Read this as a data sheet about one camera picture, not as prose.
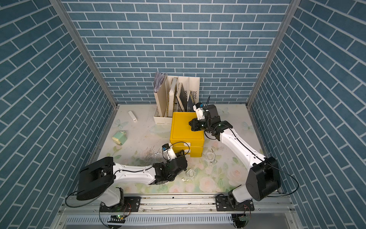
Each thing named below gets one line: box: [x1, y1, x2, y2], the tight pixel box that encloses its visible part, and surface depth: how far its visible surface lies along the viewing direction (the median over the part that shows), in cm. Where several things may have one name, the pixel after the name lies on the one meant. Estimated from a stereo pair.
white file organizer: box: [153, 72, 201, 125], surface depth 104 cm
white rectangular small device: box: [128, 110, 138, 123], surface depth 111 cm
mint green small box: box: [111, 130, 128, 146], surface depth 95 cm
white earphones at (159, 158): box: [154, 152, 165, 164], surface depth 91 cm
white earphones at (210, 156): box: [204, 147, 217, 164], surface depth 93 cm
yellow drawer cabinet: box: [169, 111, 205, 158], surface depth 80 cm
